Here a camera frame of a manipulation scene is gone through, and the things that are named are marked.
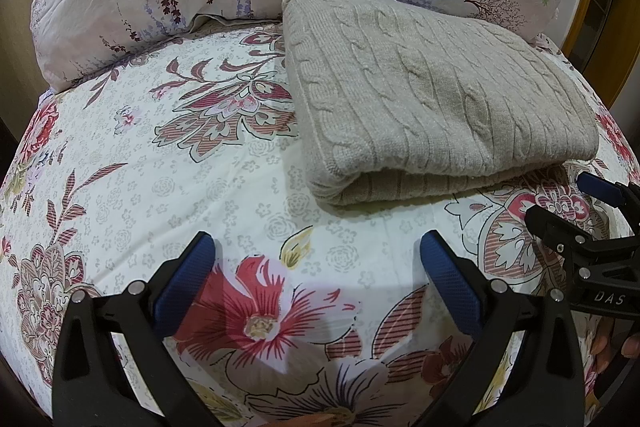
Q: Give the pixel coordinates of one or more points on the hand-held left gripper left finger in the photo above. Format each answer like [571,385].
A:
[182,277]

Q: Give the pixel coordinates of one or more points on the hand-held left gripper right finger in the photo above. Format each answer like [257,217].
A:
[452,282]

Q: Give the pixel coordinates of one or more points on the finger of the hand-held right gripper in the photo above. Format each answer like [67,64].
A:
[555,229]
[600,189]

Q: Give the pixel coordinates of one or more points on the person's right hand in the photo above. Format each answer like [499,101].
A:
[625,344]

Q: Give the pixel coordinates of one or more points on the floral bed sheet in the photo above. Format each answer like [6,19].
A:
[200,187]

